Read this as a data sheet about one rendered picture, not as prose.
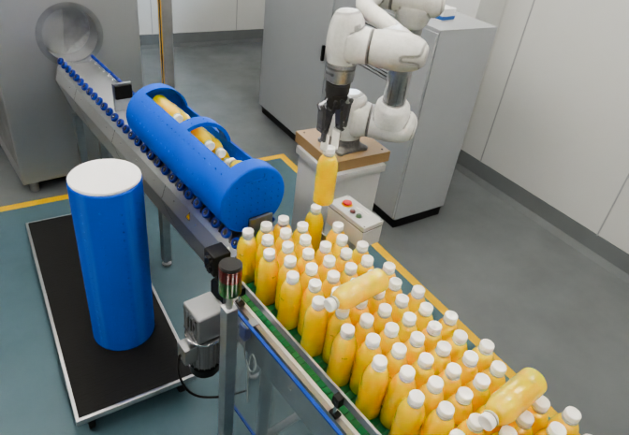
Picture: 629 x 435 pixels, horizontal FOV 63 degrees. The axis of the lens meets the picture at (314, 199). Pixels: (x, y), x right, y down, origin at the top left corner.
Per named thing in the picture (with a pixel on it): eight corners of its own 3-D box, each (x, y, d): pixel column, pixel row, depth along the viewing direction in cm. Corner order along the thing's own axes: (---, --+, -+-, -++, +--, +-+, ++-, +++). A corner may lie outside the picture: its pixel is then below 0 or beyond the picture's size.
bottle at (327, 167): (320, 207, 174) (327, 159, 164) (309, 197, 179) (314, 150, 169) (337, 202, 178) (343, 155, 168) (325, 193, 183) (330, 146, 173)
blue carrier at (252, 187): (182, 132, 261) (181, 79, 245) (282, 220, 207) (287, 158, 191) (128, 143, 245) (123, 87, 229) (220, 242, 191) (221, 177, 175)
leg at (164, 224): (168, 259, 320) (164, 174, 286) (173, 265, 316) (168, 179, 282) (160, 263, 317) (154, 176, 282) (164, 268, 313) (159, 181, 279)
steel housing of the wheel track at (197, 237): (104, 103, 353) (98, 54, 335) (286, 290, 220) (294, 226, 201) (60, 109, 337) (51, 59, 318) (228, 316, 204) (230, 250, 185)
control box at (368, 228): (344, 214, 206) (348, 194, 201) (378, 241, 194) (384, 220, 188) (325, 222, 201) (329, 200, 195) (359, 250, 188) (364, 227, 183)
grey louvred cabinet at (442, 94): (301, 106, 545) (317, -41, 466) (441, 213, 400) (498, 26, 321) (255, 112, 519) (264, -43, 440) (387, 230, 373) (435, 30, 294)
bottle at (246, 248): (242, 267, 187) (244, 226, 177) (258, 274, 185) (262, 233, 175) (231, 278, 182) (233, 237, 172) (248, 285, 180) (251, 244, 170)
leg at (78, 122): (91, 190, 373) (80, 110, 338) (94, 194, 369) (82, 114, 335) (83, 193, 369) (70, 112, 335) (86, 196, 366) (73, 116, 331)
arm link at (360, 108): (330, 123, 251) (337, 81, 239) (367, 131, 249) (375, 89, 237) (324, 137, 238) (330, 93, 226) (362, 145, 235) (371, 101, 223)
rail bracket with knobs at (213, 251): (225, 261, 190) (226, 239, 184) (235, 272, 185) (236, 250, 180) (201, 270, 184) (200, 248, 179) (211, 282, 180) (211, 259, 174)
